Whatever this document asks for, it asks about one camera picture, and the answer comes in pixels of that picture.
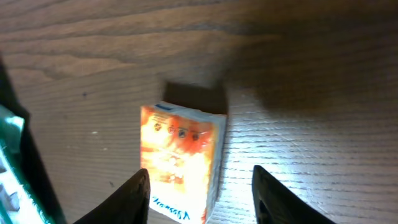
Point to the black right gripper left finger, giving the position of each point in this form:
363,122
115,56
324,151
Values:
129,204

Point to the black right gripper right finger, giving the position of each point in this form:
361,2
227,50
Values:
276,204

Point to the orange small box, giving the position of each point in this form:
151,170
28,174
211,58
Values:
181,149

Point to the green white snack bag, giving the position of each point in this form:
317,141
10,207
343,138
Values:
19,203

